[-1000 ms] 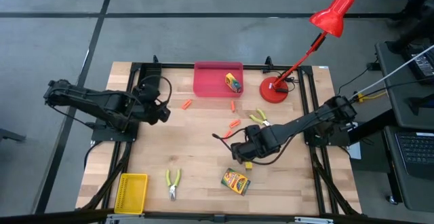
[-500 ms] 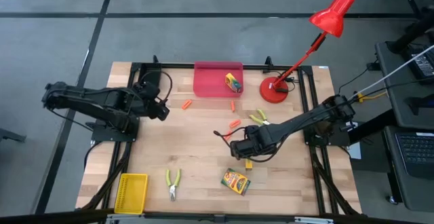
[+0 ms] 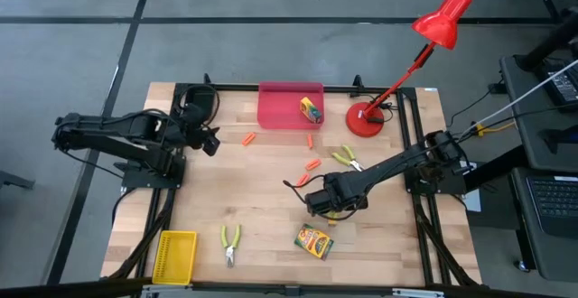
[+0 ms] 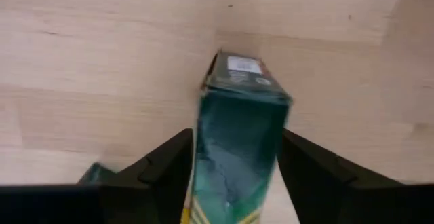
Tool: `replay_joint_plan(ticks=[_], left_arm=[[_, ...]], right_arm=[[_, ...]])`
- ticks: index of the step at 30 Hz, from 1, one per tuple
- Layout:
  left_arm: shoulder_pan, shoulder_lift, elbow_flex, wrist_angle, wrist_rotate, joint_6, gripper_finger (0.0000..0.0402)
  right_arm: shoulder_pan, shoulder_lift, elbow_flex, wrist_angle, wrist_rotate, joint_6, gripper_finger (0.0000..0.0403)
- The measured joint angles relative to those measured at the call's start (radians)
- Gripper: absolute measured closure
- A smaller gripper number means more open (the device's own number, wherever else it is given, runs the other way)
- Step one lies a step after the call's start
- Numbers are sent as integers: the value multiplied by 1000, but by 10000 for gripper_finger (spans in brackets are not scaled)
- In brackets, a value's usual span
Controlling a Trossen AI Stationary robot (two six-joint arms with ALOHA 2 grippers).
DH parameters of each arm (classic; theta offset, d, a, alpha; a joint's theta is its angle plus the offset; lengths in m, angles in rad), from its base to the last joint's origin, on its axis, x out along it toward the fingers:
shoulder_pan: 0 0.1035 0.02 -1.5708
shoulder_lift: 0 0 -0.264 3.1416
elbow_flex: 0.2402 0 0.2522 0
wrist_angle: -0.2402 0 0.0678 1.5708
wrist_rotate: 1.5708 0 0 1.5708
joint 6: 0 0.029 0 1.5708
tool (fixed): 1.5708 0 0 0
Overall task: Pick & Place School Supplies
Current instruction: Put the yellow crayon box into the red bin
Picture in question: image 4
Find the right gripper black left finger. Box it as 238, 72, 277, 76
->
99, 128, 195, 224

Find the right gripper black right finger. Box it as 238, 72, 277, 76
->
277, 128, 405, 224

